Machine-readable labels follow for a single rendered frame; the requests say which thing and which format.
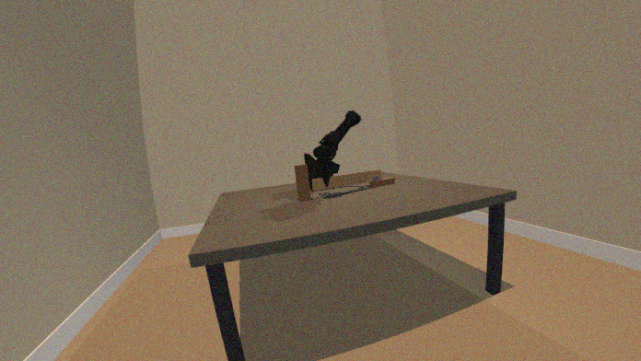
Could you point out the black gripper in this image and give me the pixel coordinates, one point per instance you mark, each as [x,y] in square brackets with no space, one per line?
[324,170]

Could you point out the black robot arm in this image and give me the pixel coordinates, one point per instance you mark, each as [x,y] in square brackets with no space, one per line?
[329,146]

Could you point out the brown wooden rail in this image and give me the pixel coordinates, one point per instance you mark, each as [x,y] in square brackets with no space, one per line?
[345,180]

